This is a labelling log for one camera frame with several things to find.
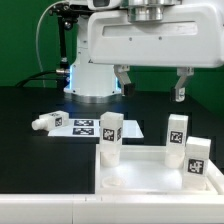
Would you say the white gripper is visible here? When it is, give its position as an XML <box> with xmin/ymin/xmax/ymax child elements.
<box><xmin>88</xmin><ymin>3</ymin><xmax>224</xmax><ymax>102</ymax></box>

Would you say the white square tabletop tray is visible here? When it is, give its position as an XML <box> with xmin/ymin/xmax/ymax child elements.
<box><xmin>95</xmin><ymin>145</ymin><xmax>224</xmax><ymax>195</ymax></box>

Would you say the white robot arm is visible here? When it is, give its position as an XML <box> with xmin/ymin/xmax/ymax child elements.
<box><xmin>88</xmin><ymin>0</ymin><xmax>224</xmax><ymax>102</ymax></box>

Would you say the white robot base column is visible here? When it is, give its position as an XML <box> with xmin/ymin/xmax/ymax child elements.
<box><xmin>64</xmin><ymin>17</ymin><xmax>122</xmax><ymax>103</ymax></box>

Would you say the white sheet with tags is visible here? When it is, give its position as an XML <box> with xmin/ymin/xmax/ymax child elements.
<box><xmin>48</xmin><ymin>119</ymin><xmax>144</xmax><ymax>138</ymax></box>

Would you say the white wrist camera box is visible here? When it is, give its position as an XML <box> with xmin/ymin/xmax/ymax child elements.
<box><xmin>87</xmin><ymin>0</ymin><xmax>121</xmax><ymax>10</ymax></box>

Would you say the grey cable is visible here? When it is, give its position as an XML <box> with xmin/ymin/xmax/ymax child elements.
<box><xmin>35</xmin><ymin>0</ymin><xmax>68</xmax><ymax>88</ymax></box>

